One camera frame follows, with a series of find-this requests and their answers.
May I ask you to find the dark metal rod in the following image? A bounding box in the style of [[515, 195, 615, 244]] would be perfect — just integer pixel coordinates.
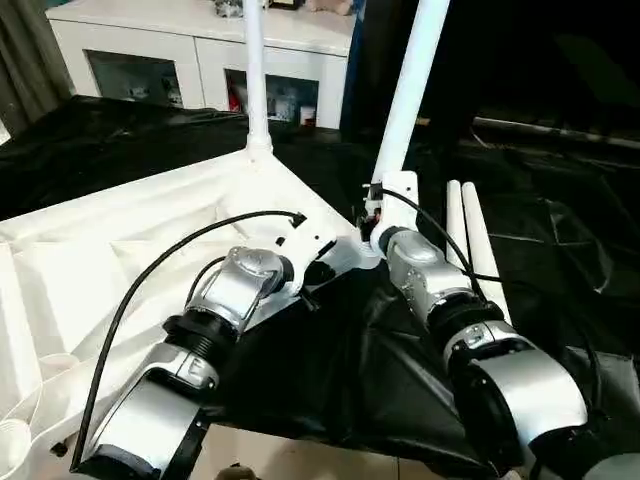
[[472, 115, 640, 149]]

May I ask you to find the grey figurine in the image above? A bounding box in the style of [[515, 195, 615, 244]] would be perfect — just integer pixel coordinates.
[[213, 0, 247, 19]]

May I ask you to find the white cabinet with glass doors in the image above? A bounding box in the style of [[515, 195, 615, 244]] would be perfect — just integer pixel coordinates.
[[47, 0, 357, 130]]

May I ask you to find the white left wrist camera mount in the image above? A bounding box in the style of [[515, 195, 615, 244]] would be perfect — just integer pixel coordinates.
[[276, 212, 342, 297]]

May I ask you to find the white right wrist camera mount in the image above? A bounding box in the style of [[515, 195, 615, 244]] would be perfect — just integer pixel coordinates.
[[362, 169, 420, 257]]

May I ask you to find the dark blue fabric panel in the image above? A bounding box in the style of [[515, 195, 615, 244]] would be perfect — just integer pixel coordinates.
[[341, 0, 370, 132]]

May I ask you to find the white plastic table top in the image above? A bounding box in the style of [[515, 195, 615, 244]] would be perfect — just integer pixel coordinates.
[[0, 144, 386, 480]]

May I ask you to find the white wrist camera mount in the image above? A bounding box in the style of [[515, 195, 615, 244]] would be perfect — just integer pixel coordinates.
[[362, 169, 420, 257], [276, 212, 342, 297]]

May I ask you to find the beige plush toy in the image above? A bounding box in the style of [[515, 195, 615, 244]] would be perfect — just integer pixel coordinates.
[[305, 0, 352, 16]]

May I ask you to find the black mat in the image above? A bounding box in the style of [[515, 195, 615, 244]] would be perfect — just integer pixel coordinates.
[[0, 94, 640, 476]]

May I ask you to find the grey curtain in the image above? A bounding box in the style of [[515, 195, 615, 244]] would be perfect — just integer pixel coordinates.
[[0, 0, 77, 137]]

